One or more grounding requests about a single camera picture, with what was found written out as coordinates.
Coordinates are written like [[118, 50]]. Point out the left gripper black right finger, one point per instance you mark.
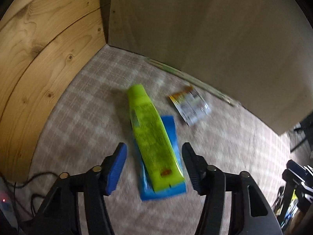
[[196, 167]]

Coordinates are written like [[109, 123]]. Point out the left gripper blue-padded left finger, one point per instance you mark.
[[114, 166]]

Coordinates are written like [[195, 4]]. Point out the lime green tube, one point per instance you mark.
[[153, 141]]

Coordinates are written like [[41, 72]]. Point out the small white snack sachet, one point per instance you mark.
[[190, 105]]

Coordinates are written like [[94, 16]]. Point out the black storage tray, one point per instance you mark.
[[290, 207]]

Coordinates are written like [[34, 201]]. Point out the chopsticks in paper sleeve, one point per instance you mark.
[[194, 81]]

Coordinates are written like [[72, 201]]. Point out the light wood cabinet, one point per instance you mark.
[[258, 52]]

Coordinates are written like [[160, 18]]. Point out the knotty pine wood panel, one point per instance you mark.
[[44, 44]]

